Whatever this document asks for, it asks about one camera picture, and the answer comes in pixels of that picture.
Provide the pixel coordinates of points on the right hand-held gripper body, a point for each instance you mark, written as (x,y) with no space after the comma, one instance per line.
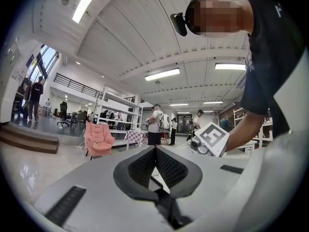
(212,136)

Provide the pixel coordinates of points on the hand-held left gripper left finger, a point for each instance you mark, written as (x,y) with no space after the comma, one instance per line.
(101,187)

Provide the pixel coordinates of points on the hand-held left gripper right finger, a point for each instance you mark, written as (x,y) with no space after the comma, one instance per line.
(207,175)

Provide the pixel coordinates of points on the person's right forearm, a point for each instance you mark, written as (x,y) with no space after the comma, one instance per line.
(243,129)

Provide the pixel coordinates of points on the white metal shelving rack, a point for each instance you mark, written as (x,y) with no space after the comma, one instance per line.
(116,110)

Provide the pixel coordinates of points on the dark double door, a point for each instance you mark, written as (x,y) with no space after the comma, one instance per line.
(184,123)

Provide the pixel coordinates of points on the white rectangular table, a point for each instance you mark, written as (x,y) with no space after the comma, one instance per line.
(241,149)

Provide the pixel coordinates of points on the pink armchair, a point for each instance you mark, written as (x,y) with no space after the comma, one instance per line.
(99,139)

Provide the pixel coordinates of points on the white shelf rack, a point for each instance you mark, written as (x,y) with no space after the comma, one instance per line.
(260,127)

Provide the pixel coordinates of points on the checkered cloth table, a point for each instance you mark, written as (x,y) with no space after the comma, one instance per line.
(136,136)

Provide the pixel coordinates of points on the long ceiling light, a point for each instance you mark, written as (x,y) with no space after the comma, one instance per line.
(87,2)
(229,66)
(162,74)

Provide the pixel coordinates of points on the black office chair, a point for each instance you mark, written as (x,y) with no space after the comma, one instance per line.
(64,112)

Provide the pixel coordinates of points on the brown wooden step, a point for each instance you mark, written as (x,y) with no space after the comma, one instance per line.
(26,139)

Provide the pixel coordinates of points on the person's black shirt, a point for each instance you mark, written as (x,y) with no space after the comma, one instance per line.
(272,57)

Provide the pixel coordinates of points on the black balcony railing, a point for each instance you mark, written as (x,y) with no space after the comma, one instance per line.
(77,86)

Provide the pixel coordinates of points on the person's head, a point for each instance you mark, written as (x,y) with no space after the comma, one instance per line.
(217,16)

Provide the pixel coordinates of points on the black head camera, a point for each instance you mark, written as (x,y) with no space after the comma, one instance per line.
(179,24)

